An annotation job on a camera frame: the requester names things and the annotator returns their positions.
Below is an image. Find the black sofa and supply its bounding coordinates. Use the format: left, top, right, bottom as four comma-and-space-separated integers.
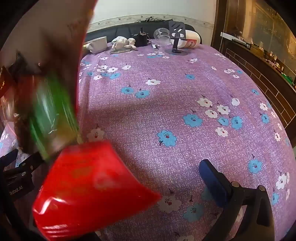
84, 20, 203, 45

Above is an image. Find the white tub with red label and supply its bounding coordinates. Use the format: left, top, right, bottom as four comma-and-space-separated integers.
179, 30, 201, 49

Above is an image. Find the black electronic device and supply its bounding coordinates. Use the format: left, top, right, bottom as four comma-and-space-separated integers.
131, 27, 151, 47

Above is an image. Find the purple floral tablecloth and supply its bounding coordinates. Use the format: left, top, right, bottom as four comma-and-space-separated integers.
0, 43, 295, 241

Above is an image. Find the green snack packet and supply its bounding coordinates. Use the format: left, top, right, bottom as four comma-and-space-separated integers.
28, 72, 80, 161

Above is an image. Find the cardboard box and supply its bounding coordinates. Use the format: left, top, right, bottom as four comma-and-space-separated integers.
0, 0, 99, 153

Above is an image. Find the grey phone stand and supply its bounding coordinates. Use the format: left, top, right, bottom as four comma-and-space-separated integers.
165, 20, 188, 55

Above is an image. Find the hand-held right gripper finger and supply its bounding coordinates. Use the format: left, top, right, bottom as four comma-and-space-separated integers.
199, 159, 275, 241

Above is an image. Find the dark wooden cabinet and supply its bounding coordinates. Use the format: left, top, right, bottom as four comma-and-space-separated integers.
211, 0, 296, 130

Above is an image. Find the red snack packet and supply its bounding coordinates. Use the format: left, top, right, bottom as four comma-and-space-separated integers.
32, 140, 161, 241

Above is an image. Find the white plush toy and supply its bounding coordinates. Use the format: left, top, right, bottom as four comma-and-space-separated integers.
111, 36, 137, 51

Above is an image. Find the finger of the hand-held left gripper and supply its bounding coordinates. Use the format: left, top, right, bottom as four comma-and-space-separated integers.
0, 148, 47, 178

